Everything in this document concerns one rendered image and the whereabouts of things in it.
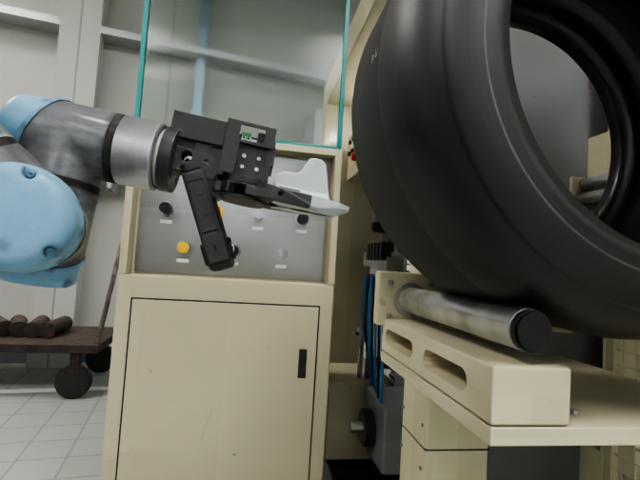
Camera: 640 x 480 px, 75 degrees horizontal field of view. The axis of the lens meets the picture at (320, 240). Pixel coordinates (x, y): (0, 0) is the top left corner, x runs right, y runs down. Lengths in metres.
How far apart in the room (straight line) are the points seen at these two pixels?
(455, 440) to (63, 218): 0.77
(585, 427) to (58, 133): 0.61
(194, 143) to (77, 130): 0.11
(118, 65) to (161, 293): 3.45
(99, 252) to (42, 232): 3.76
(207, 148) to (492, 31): 0.31
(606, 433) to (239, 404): 0.84
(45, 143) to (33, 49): 4.07
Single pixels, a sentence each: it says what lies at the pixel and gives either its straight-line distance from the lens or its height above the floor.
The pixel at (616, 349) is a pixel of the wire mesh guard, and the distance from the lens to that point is 1.09.
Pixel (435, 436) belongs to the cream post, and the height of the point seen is 0.64.
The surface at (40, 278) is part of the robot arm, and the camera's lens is 0.48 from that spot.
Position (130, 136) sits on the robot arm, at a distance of 0.47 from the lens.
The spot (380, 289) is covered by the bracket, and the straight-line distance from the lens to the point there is 0.77.
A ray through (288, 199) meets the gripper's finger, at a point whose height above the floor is 1.02.
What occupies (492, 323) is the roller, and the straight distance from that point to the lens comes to 0.51.
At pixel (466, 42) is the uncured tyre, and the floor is 1.17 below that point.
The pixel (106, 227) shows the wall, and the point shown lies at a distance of 4.10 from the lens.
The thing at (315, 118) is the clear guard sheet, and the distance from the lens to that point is 1.21.
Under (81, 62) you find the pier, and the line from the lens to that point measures 4.24.
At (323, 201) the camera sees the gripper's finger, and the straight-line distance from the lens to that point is 0.46.
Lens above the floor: 0.96
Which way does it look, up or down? 3 degrees up
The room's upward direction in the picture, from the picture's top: 4 degrees clockwise
